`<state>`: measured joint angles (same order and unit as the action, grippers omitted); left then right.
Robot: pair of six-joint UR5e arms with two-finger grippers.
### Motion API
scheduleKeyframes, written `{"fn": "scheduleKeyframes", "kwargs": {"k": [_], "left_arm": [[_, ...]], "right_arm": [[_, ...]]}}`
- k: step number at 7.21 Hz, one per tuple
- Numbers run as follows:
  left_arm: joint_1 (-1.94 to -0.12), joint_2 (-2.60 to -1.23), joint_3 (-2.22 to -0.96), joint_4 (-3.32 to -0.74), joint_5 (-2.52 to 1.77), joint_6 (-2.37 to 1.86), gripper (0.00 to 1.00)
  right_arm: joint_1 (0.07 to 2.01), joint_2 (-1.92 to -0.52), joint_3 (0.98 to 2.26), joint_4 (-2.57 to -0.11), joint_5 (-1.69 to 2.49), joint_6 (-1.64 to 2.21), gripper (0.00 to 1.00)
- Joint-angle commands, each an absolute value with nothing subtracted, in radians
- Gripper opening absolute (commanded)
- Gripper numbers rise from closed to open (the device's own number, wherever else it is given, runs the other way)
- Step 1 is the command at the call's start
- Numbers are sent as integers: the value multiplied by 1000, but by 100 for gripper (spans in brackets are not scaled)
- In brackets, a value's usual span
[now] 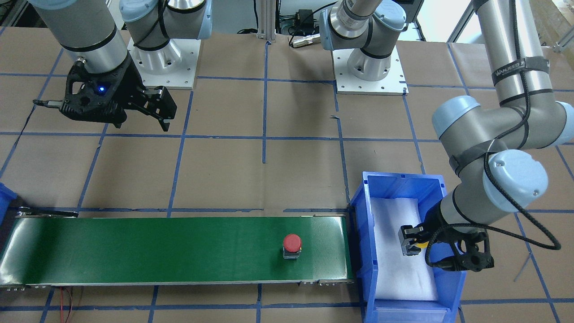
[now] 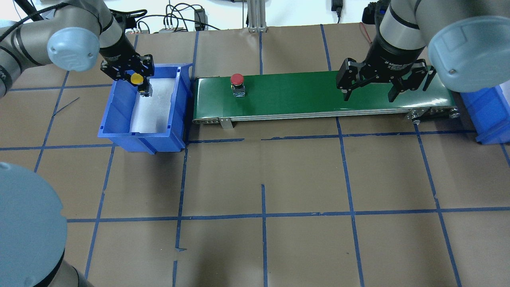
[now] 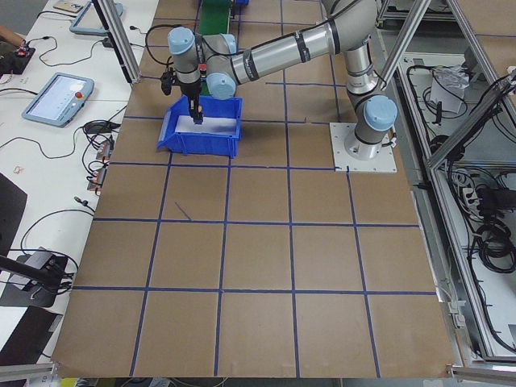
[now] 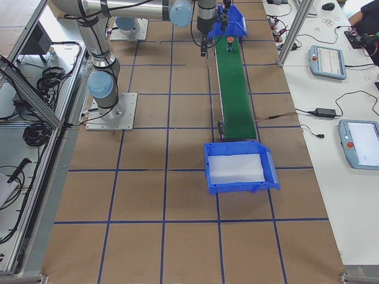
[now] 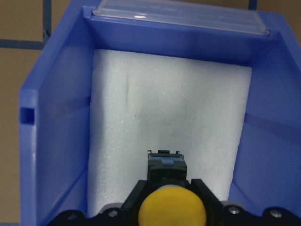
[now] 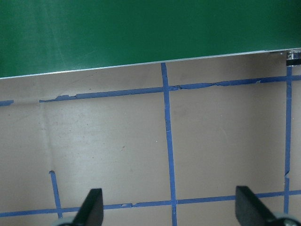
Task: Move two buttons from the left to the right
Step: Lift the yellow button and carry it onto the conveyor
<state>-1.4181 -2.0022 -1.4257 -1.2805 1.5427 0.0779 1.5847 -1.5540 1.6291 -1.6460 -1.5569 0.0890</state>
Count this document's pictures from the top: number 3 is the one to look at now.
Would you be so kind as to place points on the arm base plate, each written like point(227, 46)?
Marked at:
point(350, 155)

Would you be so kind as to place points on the white foam pad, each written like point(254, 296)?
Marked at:
point(210, 125)

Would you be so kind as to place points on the green conveyor belt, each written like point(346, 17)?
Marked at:
point(214, 19)

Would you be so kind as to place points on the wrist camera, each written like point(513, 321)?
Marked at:
point(167, 81)

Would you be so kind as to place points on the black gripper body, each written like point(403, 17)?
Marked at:
point(190, 89)

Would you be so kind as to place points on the aluminium frame post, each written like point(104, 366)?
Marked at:
point(113, 25)

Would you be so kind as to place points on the teach pendant tablet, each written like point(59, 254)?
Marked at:
point(60, 100)

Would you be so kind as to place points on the blue plastic bin left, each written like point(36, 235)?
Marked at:
point(217, 135)

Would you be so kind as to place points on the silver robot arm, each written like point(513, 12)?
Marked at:
point(215, 61)

